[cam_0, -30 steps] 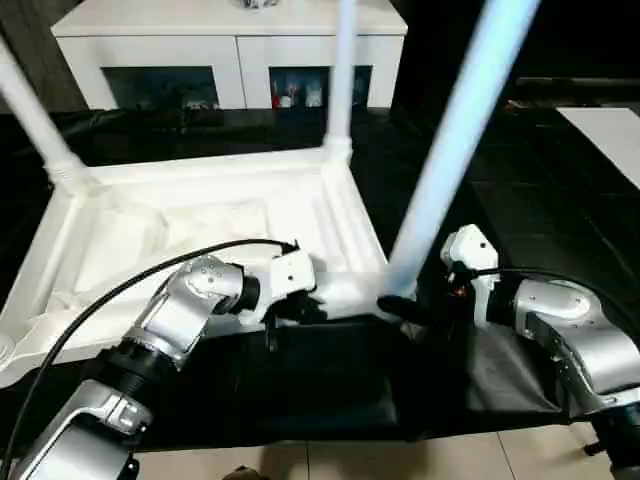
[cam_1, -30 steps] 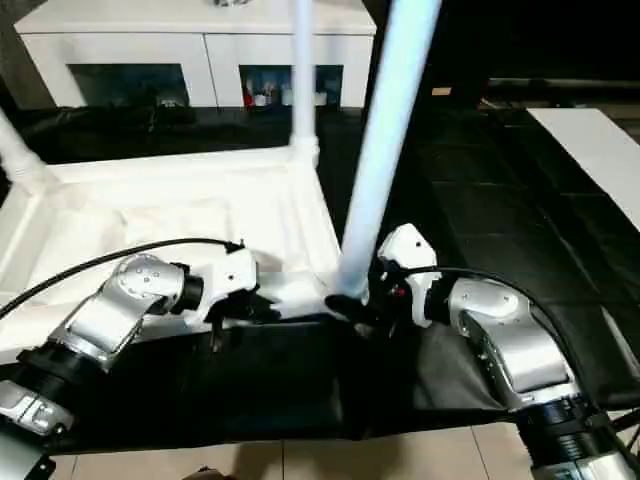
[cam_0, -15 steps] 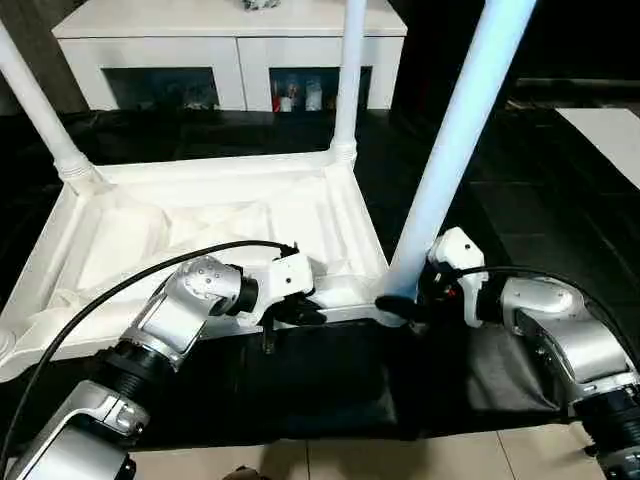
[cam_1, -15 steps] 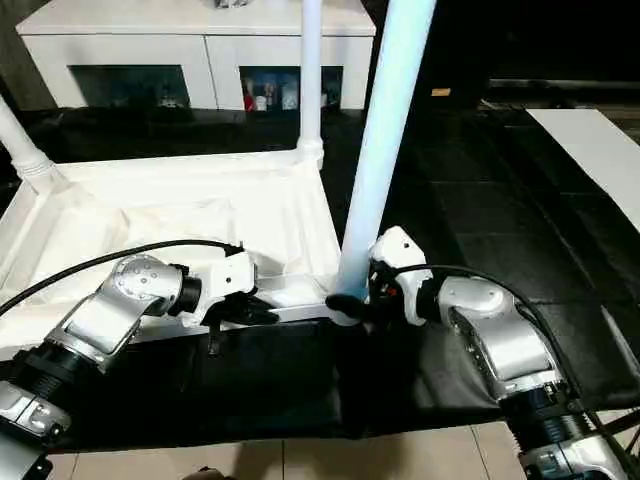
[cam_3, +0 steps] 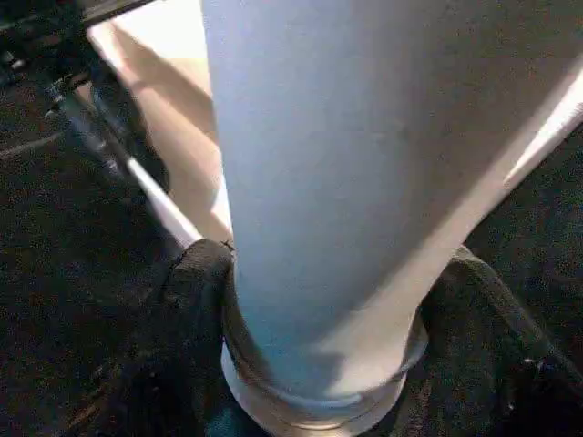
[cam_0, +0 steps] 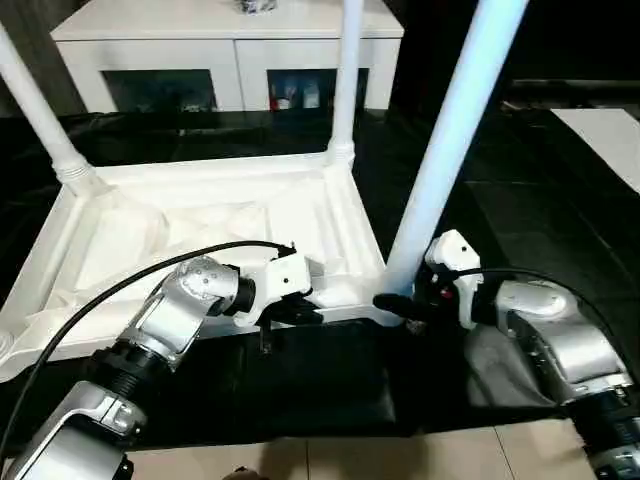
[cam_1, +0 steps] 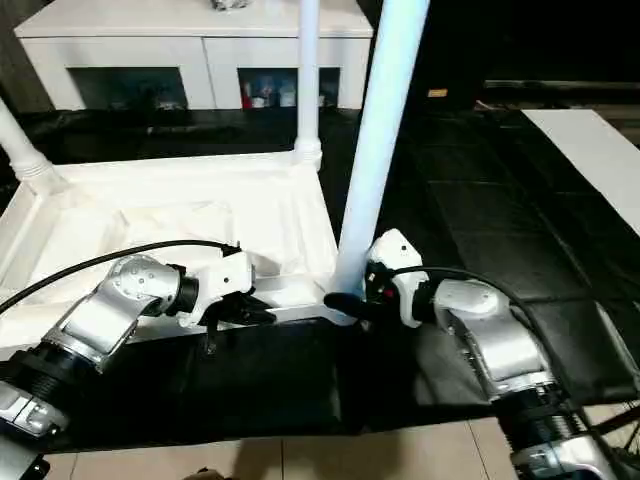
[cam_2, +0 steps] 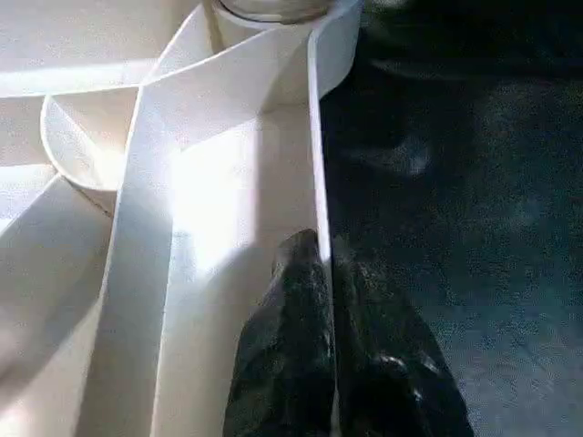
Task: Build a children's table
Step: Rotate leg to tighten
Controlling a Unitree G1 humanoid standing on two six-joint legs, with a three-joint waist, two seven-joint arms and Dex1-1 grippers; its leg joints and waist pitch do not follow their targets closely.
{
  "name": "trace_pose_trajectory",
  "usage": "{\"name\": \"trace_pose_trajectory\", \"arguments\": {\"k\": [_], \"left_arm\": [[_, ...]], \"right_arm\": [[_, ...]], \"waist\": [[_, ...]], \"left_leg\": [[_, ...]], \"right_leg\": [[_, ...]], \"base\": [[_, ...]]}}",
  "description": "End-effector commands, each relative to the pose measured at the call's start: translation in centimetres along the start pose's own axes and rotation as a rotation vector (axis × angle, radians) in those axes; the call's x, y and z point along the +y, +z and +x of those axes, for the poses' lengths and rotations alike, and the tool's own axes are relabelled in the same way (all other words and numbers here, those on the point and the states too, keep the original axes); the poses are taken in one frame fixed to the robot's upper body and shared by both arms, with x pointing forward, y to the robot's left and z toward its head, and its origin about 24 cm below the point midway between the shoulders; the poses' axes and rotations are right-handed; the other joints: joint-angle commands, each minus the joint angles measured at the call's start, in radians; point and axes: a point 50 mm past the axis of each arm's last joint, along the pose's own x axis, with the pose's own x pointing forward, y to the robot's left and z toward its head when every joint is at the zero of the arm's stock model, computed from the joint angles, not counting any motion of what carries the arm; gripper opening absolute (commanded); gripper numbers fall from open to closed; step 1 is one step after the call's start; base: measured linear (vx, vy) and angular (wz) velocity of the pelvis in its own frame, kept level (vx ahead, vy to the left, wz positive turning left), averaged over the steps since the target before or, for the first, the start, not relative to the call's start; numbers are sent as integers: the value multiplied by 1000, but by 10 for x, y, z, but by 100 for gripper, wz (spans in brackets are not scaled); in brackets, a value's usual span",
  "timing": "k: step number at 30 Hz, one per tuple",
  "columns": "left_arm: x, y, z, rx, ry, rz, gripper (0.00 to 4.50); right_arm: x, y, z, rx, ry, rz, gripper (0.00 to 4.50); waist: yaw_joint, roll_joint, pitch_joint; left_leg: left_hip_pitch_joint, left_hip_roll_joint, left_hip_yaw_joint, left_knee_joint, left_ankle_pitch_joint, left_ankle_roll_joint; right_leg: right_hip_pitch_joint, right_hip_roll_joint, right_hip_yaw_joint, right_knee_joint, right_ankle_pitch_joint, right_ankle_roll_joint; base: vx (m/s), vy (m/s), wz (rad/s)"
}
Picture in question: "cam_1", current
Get white cabinet with glass doors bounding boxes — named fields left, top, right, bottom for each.
left=13, top=0, right=376, bottom=112

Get black mat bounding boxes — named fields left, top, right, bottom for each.
left=0, top=107, right=640, bottom=451

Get black metal stand foot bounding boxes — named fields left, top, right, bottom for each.
left=594, top=398, right=640, bottom=437

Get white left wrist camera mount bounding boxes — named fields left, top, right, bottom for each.
left=177, top=248, right=259, bottom=330

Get grey curtain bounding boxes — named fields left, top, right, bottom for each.
left=0, top=0, right=54, bottom=114

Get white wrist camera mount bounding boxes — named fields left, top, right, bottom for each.
left=177, top=248, right=259, bottom=330
left=366, top=228, right=426, bottom=330

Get black left wrist camera cable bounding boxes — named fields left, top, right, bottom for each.
left=0, top=240, right=244, bottom=311

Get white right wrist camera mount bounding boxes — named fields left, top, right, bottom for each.
left=366, top=228, right=426, bottom=330

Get white plastic table leg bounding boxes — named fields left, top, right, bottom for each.
left=327, top=0, right=431, bottom=301
left=0, top=97, right=64, bottom=189
left=293, top=0, right=322, bottom=166

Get dark long rod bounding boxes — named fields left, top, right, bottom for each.
left=482, top=79, right=640, bottom=94

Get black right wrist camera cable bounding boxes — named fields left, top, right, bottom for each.
left=394, top=264, right=640, bottom=480

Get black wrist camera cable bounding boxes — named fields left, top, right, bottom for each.
left=0, top=240, right=244, bottom=311
left=394, top=264, right=640, bottom=480

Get tangled black floor cables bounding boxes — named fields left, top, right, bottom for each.
left=589, top=412, right=640, bottom=480

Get white plastic table top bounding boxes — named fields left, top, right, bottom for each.
left=0, top=149, right=369, bottom=351

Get white sheet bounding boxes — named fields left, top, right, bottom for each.
left=519, top=108, right=640, bottom=261

